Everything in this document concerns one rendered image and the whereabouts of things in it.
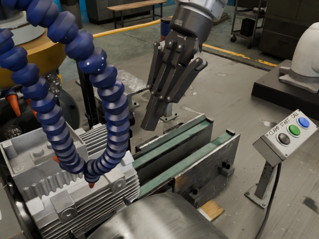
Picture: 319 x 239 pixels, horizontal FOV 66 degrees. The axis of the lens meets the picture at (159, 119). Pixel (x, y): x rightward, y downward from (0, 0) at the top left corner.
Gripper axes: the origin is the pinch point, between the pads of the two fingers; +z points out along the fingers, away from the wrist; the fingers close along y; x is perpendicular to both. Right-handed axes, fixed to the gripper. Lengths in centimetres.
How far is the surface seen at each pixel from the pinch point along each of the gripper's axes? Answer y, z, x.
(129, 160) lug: 1.4, 9.9, -3.0
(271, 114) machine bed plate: -6, -6, 81
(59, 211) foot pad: 3.3, 18.0, -15.8
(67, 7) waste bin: -484, -25, 185
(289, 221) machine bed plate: 25, 17, 42
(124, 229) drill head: 17.7, 8.2, -16.9
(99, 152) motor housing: -2.2, 10.3, -7.7
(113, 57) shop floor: -299, 20, 195
